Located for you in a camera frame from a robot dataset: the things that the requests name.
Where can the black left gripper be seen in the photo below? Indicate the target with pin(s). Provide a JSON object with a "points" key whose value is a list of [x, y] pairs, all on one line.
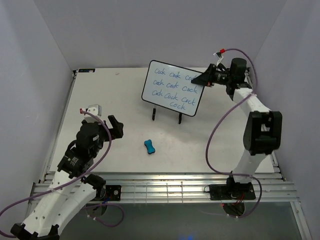
{"points": [[116, 131]]}

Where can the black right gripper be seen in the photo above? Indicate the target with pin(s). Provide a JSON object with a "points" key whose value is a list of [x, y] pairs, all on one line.
{"points": [[207, 78]]}

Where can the blue bone-shaped eraser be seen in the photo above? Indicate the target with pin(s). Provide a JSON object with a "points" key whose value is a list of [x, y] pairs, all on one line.
{"points": [[149, 146]]}

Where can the small black-framed whiteboard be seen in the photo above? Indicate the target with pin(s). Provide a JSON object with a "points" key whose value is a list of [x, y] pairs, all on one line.
{"points": [[170, 86]]}

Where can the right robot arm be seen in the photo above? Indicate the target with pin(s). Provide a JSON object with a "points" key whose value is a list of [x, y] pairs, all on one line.
{"points": [[262, 133]]}

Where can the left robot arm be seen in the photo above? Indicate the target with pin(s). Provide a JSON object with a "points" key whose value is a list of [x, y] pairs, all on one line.
{"points": [[72, 186]]}

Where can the left black corner label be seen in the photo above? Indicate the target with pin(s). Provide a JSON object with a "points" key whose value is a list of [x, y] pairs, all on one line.
{"points": [[86, 70]]}

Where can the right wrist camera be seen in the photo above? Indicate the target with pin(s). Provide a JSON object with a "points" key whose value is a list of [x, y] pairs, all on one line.
{"points": [[219, 57]]}

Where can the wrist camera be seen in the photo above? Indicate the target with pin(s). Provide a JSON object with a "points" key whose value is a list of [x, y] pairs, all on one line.
{"points": [[219, 57], [95, 110]]}

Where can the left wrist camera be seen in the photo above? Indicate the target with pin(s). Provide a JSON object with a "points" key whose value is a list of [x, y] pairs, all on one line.
{"points": [[95, 110]]}

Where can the metal wire board stand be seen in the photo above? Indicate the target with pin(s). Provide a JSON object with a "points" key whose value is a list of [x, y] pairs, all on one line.
{"points": [[166, 114]]}

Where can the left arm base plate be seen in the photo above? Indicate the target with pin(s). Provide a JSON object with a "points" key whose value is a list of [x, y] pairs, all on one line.
{"points": [[109, 193]]}

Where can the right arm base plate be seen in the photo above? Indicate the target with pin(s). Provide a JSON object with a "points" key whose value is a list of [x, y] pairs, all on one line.
{"points": [[225, 192]]}

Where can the aluminium rail frame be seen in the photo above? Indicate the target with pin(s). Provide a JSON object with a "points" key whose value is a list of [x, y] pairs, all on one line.
{"points": [[188, 156]]}

